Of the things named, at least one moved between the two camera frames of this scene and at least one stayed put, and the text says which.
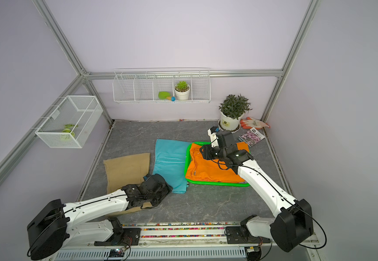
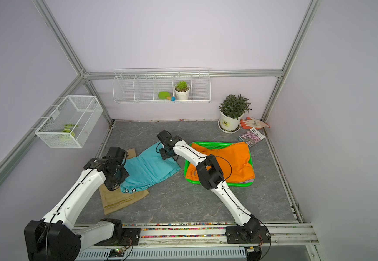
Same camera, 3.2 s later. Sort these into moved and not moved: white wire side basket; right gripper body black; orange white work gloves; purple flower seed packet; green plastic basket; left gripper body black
Moved: right gripper body black; left gripper body black
Not moved: purple flower seed packet; green plastic basket; white wire side basket; orange white work gloves
